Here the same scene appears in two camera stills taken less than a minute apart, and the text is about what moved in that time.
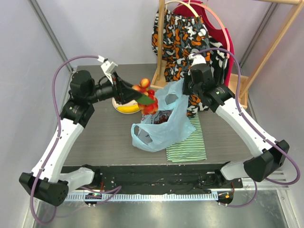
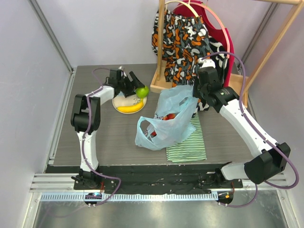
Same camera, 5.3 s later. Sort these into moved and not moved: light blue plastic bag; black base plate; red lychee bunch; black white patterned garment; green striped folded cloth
Moved: red lychee bunch; light blue plastic bag
Not moved: black base plate; green striped folded cloth; black white patterned garment
